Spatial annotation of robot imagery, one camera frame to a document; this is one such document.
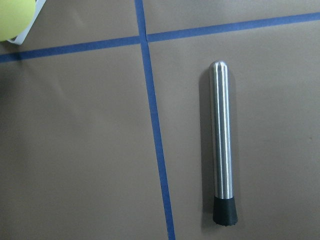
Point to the yellow cup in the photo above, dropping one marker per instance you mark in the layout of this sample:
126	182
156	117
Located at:
15	16

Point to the steel muddler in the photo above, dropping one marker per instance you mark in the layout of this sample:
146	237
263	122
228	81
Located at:
224	206

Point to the wire cup rack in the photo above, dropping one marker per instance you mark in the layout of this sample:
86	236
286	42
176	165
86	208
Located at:
19	39

